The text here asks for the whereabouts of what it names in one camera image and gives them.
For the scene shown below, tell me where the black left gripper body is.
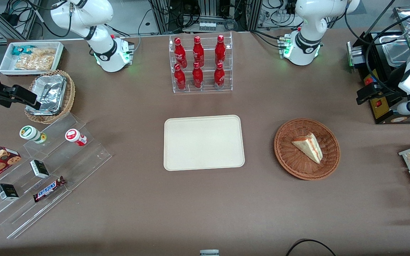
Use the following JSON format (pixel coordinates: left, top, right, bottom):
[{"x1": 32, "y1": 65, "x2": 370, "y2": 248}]
[{"x1": 356, "y1": 85, "x2": 388, "y2": 106}]

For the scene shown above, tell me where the triangular sandwich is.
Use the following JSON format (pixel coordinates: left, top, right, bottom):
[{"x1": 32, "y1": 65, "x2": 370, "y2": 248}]
[{"x1": 291, "y1": 132, "x2": 324, "y2": 164}]

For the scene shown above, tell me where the light tan wicker basket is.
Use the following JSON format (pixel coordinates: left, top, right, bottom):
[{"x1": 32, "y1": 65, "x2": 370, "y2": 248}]
[{"x1": 24, "y1": 70, "x2": 76, "y2": 124}]

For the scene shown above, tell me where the brown round wicker basket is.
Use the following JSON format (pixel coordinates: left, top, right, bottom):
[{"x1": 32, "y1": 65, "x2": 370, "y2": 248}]
[{"x1": 274, "y1": 118, "x2": 341, "y2": 181}]

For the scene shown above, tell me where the beige plastic tray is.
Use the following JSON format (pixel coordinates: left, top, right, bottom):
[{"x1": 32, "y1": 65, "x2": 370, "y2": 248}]
[{"x1": 163, "y1": 114, "x2": 245, "y2": 171}]

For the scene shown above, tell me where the silver foil container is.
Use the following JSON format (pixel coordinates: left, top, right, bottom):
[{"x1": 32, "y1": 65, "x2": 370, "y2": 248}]
[{"x1": 25, "y1": 74, "x2": 67, "y2": 115}]

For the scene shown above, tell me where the black hot food warmer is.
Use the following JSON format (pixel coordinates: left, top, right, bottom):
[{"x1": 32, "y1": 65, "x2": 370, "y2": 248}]
[{"x1": 347, "y1": 5, "x2": 410, "y2": 125}]

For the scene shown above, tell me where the green lidded snack cup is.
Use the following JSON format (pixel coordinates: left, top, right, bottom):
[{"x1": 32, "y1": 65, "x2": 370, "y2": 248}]
[{"x1": 19, "y1": 126, "x2": 47, "y2": 144}]

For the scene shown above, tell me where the white rectangular snack bin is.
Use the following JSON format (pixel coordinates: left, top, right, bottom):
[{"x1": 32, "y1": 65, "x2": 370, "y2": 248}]
[{"x1": 0, "y1": 41, "x2": 64, "y2": 76}]

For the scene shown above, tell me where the clear bag of chips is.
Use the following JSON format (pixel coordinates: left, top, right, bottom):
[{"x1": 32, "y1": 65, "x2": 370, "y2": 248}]
[{"x1": 15, "y1": 48, "x2": 57, "y2": 71}]

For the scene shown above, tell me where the teal snack packet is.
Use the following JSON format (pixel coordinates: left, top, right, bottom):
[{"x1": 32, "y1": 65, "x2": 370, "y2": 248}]
[{"x1": 11, "y1": 45, "x2": 35, "y2": 56}]

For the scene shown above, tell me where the red lidded snack cup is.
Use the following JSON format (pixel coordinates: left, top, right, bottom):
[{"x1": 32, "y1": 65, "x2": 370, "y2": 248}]
[{"x1": 65, "y1": 129, "x2": 88, "y2": 146}]

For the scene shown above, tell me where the steel warmer pan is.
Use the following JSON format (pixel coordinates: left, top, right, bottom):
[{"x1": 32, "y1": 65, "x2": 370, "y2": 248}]
[{"x1": 379, "y1": 34, "x2": 410, "y2": 67}]

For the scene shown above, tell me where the small black carton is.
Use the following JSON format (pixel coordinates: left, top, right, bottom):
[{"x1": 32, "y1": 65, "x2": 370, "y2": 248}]
[
  {"x1": 0, "y1": 183, "x2": 19, "y2": 201},
  {"x1": 30, "y1": 160, "x2": 50, "y2": 178}
]

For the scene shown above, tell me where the clear acrylic stepped display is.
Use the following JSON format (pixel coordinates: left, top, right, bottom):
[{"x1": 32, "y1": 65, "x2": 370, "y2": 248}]
[{"x1": 0, "y1": 113, "x2": 112, "y2": 239}]

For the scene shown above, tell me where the Snickers chocolate bar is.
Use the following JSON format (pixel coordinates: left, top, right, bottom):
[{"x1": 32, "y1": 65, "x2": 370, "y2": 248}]
[{"x1": 33, "y1": 176, "x2": 66, "y2": 203}]

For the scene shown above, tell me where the red cola bottle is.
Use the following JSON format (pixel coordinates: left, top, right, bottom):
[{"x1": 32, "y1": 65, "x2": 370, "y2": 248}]
[
  {"x1": 174, "y1": 37, "x2": 188, "y2": 68},
  {"x1": 174, "y1": 63, "x2": 186, "y2": 90},
  {"x1": 215, "y1": 34, "x2": 226, "y2": 65},
  {"x1": 192, "y1": 62, "x2": 204, "y2": 89},
  {"x1": 193, "y1": 36, "x2": 205, "y2": 67},
  {"x1": 214, "y1": 62, "x2": 225, "y2": 87}
]

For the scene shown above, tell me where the clear acrylic bottle rack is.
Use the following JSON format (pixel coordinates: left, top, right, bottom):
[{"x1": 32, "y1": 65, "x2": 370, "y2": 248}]
[{"x1": 169, "y1": 31, "x2": 233, "y2": 94}]

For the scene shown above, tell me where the black cable loop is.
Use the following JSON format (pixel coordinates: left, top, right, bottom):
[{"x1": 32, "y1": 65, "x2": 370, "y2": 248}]
[{"x1": 285, "y1": 239, "x2": 337, "y2": 256}]

